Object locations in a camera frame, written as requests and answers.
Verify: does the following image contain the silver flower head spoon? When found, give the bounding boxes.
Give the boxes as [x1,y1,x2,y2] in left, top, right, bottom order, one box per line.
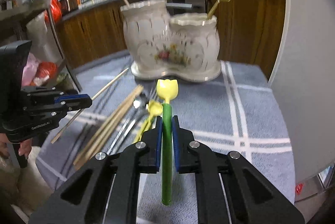
[106,92,147,155]

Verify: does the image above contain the yellow tulip green handle spoon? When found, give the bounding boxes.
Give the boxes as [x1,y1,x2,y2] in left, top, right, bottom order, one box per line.
[156,79,178,206]

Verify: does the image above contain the wooden kitchen cabinets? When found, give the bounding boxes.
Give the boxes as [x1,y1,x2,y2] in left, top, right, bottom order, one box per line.
[56,0,286,77]

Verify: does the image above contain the person's left hand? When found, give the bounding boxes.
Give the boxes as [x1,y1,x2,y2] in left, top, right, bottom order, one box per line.
[0,133,32,159]

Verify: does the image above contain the pink plastic bag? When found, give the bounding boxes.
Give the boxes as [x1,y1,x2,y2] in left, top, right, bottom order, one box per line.
[22,53,40,86]

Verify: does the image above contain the wooden chopstick bundle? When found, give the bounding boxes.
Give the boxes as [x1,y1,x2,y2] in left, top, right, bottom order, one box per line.
[73,85,144,170]

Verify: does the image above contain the blue grey plaid tablecloth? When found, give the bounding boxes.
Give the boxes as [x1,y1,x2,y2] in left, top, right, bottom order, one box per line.
[36,51,295,223]

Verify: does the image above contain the red plastic bag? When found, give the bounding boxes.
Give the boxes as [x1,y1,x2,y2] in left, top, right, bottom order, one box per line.
[50,0,62,23]

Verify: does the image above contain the white floral ceramic utensil holder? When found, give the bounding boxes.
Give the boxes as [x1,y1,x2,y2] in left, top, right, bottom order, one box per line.
[120,0,221,83]

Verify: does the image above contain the white refrigerator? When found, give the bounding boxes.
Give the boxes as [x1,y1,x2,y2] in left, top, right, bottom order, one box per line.
[269,0,334,183]

